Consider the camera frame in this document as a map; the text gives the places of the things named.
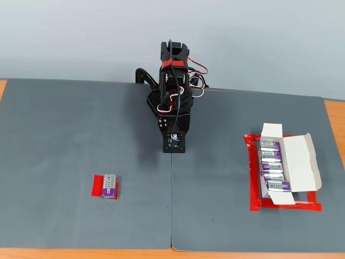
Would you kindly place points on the purple silver Bexel battery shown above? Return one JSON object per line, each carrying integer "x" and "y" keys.
{"x": 279, "y": 185}
{"x": 269, "y": 145}
{"x": 270, "y": 155}
{"x": 109, "y": 186}
{"x": 271, "y": 167}
{"x": 273, "y": 176}

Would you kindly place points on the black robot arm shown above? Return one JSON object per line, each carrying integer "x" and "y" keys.
{"x": 164, "y": 51}

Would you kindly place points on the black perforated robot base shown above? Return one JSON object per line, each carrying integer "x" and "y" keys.
{"x": 151, "y": 101}

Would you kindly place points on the white cardboard box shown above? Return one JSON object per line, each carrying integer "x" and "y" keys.
{"x": 299, "y": 164}

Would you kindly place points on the grey table mat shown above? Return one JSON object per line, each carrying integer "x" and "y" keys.
{"x": 54, "y": 148}
{"x": 215, "y": 162}

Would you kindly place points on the red tape wrap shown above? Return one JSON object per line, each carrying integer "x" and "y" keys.
{"x": 173, "y": 64}

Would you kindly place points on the black table clamp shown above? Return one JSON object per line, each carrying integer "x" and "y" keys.
{"x": 143, "y": 74}

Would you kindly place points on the red tape patch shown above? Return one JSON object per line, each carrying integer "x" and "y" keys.
{"x": 96, "y": 186}

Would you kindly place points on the black square wrist camera module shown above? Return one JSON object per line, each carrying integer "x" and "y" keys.
{"x": 175, "y": 148}

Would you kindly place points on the red tape frame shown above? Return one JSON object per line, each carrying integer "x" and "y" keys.
{"x": 254, "y": 175}

